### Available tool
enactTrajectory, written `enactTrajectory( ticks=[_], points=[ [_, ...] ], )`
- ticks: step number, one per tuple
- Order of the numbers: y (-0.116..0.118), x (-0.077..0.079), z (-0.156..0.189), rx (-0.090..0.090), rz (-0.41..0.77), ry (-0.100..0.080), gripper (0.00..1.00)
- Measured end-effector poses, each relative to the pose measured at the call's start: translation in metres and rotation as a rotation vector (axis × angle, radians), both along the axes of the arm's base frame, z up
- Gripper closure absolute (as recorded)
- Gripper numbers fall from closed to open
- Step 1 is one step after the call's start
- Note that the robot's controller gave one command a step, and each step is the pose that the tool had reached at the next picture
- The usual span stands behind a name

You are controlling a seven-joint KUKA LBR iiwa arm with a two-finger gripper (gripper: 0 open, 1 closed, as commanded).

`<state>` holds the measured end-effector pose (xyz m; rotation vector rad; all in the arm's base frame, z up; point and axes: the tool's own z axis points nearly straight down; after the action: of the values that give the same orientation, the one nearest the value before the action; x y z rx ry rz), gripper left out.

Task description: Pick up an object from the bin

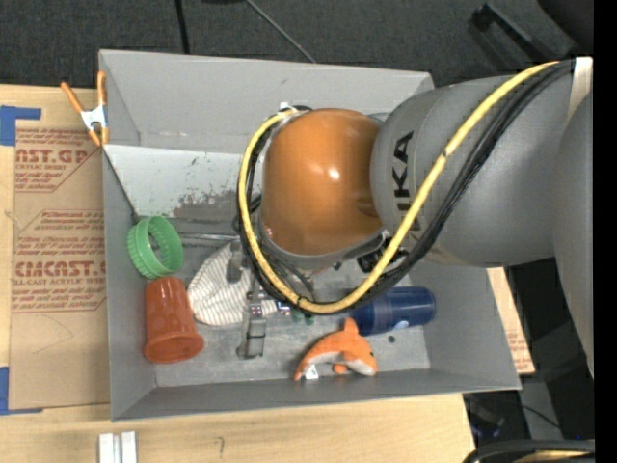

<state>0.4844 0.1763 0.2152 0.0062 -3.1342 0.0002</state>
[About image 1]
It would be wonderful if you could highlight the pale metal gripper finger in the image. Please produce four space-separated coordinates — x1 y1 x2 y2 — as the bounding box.
236 288 269 360
225 241 245 283

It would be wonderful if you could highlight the white striped cloth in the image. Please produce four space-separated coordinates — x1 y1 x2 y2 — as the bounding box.
186 243 279 328

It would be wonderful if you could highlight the orange plastic cup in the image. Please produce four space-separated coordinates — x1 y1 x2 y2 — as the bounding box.
143 276 205 365

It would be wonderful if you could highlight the orange toy dolphin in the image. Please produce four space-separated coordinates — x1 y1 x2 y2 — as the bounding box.
293 316 380 383

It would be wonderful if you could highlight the dark blue bottle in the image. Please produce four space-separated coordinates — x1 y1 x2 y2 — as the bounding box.
350 286 438 338

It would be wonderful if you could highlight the grey metal bin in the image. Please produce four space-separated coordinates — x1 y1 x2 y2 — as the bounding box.
97 49 523 422

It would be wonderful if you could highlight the brown cardboard board red print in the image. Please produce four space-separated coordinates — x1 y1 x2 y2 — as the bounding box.
0 83 536 415

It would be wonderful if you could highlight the black cylinder on white bracket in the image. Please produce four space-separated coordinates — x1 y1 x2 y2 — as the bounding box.
357 244 392 274

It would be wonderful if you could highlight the green plastic ring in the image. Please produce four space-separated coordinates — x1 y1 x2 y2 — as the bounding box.
126 215 185 281

